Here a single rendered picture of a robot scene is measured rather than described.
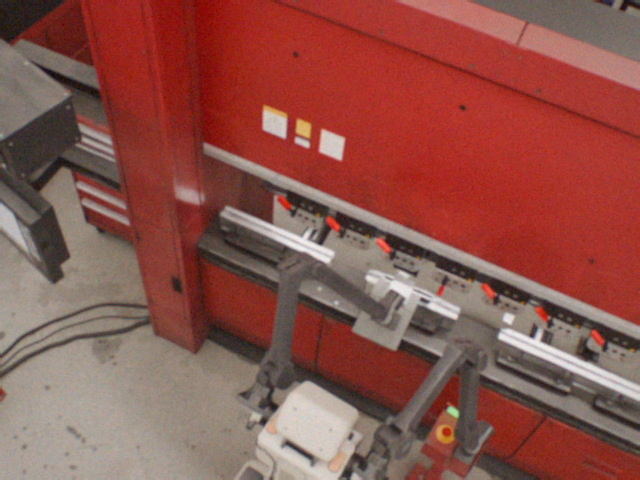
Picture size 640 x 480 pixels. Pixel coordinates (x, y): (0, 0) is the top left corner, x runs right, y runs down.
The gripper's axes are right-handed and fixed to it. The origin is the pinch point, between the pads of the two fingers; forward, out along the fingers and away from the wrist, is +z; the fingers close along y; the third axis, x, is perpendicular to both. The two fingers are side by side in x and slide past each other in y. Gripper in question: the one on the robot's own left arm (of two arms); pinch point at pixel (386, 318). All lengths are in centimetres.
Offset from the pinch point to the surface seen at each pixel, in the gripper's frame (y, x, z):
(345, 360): 12, 24, 50
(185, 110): 87, -33, -51
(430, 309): -13.3, -10.7, 13.2
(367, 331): 4.4, 7.6, -1.0
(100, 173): 122, -3, -17
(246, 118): 69, -40, -44
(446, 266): -12.4, -25.5, -16.0
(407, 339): -10.0, 3.8, 15.2
